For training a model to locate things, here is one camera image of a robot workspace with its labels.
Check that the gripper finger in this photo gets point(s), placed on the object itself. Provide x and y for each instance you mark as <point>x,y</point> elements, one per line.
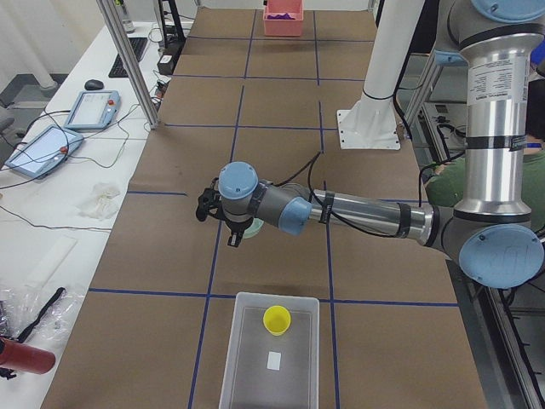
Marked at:
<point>235,237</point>

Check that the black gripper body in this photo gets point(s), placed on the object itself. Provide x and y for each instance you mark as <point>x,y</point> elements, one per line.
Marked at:
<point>235,226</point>

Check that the light green bowl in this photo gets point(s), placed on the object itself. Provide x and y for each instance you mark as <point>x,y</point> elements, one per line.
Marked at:
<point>253,229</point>

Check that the yellow plastic cup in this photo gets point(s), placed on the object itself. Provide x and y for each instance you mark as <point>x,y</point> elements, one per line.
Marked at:
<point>276,320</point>

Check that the purple cloth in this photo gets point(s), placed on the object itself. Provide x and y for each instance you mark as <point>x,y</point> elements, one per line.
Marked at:
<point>284,16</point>

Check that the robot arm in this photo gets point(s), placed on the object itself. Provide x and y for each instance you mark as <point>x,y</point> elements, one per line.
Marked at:
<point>485,210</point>

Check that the black power box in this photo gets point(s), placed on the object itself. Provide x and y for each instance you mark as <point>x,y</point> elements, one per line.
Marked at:
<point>166,65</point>

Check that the crumpled white tissue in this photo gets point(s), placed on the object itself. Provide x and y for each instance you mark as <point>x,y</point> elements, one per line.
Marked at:
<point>101,204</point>

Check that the clear plastic bin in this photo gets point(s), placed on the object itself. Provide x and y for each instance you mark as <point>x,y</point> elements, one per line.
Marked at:
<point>267,371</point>

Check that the far teach pendant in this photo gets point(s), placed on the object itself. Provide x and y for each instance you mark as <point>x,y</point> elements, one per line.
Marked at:
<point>93,110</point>

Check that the teach pendant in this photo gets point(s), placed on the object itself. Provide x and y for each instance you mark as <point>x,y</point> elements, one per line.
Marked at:
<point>45,153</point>
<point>93,110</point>

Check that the black computer mouse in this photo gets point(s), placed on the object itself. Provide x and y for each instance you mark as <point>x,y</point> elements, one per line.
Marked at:
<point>93,84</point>

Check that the near teach pendant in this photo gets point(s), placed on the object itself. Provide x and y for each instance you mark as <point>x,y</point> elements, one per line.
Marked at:
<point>45,153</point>

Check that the pink plastic bin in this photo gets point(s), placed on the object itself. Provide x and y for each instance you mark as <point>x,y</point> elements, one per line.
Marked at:
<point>283,28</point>

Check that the red cylinder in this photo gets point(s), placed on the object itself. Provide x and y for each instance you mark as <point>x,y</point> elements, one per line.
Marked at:
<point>25,358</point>

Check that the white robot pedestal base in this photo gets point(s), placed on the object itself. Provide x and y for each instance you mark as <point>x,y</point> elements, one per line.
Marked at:
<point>371,124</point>

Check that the aluminium frame post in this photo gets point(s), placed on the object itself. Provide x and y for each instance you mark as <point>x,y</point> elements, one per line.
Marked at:
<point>130,63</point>

